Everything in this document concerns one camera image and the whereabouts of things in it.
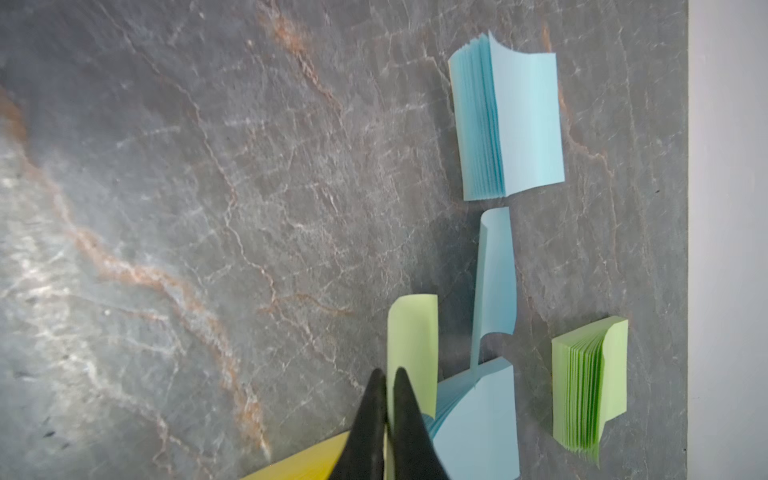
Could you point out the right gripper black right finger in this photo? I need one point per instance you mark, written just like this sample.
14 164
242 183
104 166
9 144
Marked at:
414 454

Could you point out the yellow memo pad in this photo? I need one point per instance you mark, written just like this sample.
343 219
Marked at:
314 463

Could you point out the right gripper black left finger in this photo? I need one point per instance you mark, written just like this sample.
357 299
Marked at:
363 456

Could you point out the light blue memo pad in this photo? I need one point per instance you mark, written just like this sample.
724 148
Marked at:
507 118

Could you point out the green memo pad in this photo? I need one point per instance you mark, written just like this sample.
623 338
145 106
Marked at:
589 383

